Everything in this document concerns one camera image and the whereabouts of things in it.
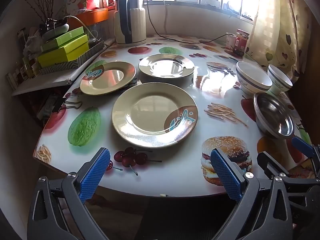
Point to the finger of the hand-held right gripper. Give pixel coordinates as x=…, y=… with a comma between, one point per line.
x=303, y=146
x=266, y=161

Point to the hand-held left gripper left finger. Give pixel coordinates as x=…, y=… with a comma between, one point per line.
x=96, y=172

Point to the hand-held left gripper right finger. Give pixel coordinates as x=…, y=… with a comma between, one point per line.
x=225, y=173

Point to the stainless steel bowl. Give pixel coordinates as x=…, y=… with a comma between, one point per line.
x=275, y=115

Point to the small white blue-banded bowl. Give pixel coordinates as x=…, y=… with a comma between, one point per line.
x=280, y=80

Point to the beige plate with blue emblem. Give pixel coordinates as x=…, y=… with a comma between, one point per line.
x=110, y=77
x=150, y=115

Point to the large white blue-banded bowl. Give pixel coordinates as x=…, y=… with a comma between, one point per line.
x=252, y=76

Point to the beige plate with brown rim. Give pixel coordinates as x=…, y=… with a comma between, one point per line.
x=165, y=66

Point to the food printed tablecloth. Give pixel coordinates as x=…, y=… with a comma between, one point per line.
x=175, y=160

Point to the black binder clip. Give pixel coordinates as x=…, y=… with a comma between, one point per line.
x=58, y=105

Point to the zigzag patterned storage box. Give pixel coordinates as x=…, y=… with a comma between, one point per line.
x=85, y=57

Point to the heart printed curtain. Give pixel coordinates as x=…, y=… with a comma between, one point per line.
x=275, y=30

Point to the red-lidded glass jar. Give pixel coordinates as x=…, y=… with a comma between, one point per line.
x=241, y=42

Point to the bright yellow-green box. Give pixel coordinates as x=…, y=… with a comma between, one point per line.
x=60, y=56

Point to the white plastic container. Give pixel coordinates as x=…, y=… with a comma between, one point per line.
x=230, y=41

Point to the row of small bottles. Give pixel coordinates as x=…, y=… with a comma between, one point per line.
x=27, y=67

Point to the clear glass jar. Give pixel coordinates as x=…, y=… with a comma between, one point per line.
x=93, y=41

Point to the olive green box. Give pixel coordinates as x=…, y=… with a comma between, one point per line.
x=72, y=33

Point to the white round device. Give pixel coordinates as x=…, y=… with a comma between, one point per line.
x=56, y=31

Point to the cream electric kettle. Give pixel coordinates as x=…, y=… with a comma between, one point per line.
x=135, y=22

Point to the orange box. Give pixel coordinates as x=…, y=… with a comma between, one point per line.
x=92, y=16

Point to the dry twig bouquet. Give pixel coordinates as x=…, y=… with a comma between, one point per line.
x=48, y=21

